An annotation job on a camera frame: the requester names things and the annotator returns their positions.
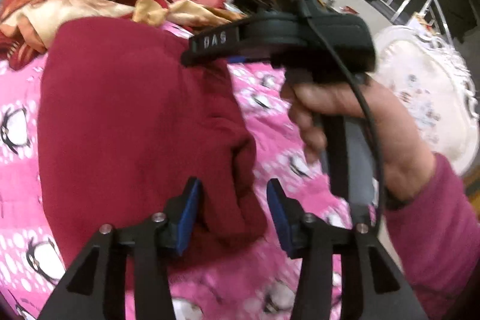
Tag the pink sleeved right forearm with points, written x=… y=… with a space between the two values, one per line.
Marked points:
x=436 y=236

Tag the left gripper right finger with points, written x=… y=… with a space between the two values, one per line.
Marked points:
x=345 y=268

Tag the red yellow floral blanket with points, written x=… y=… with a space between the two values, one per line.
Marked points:
x=29 y=27

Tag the cream ornate armchair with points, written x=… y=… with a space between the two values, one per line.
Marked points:
x=432 y=80

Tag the pink penguin blanket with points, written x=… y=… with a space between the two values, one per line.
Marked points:
x=31 y=263

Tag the dark red garment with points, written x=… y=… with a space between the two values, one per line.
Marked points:
x=122 y=126

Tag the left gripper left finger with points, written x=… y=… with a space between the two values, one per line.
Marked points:
x=94 y=286

